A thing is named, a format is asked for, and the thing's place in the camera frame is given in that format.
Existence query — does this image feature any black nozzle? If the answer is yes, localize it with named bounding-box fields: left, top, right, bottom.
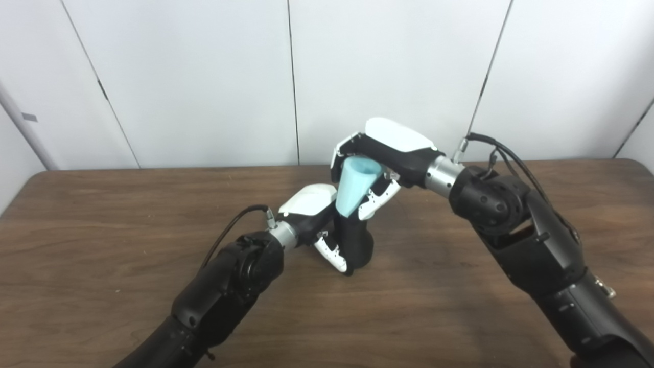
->
left=335, top=211, right=375, bottom=272

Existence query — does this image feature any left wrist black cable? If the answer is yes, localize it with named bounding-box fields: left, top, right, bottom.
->
left=199, top=204, right=279, bottom=269

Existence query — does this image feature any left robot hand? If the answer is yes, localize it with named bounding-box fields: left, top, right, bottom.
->
left=277, top=184, right=355, bottom=277

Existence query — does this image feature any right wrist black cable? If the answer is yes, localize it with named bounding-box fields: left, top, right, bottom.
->
left=452, top=132, right=581, bottom=241

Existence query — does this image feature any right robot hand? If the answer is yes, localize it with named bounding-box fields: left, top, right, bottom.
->
left=330, top=117, right=446, bottom=221

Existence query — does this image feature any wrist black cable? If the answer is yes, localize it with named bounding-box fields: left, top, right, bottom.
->
left=452, top=132, right=581, bottom=241
left=199, top=204, right=279, bottom=269

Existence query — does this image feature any white wall pole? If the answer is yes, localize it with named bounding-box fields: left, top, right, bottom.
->
left=0, top=82, right=60, bottom=172

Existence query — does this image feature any light-blue hose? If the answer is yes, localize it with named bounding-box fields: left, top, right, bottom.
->
left=335, top=157, right=384, bottom=218

